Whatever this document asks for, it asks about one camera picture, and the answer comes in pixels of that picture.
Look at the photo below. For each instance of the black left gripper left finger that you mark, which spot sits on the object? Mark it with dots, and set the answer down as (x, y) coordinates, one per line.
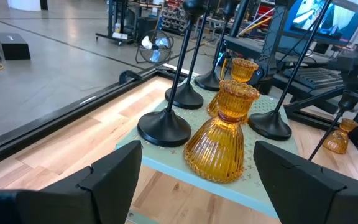
(73, 205)

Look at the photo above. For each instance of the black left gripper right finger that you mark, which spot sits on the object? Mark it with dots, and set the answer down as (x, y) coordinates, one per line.
(315, 202)

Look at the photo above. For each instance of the amber glass candle holder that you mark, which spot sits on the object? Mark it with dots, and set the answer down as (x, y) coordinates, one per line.
(242, 70)
(337, 141)
(216, 149)

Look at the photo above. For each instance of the black keyboard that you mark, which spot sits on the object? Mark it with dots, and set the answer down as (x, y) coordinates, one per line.
(315, 77)

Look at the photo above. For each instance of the black desk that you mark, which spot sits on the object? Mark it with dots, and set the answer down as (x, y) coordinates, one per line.
(250, 46)

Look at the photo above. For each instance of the black box on floor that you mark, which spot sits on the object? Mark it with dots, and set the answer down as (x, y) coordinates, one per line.
(11, 46)

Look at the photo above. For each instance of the black floor fan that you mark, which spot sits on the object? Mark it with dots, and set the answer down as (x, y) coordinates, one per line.
(154, 46)

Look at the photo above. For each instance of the lit computer monitor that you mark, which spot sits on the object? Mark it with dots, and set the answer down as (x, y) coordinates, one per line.
(322, 18)

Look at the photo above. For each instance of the black wheeled cart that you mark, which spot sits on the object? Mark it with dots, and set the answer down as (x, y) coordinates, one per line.
(110, 18)

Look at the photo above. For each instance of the black bin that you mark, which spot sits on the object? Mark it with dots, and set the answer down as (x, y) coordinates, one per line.
(148, 23)

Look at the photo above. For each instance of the white round column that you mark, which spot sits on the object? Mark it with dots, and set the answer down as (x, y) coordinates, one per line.
(23, 4)

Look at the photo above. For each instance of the red parts bin rack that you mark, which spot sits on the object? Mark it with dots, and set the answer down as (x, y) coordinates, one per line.
(171, 18)

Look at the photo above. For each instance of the black diagonal frame brace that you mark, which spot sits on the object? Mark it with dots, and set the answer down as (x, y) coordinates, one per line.
(309, 99)

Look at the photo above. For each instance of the black frame post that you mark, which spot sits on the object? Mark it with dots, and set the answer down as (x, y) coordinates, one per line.
(273, 37)

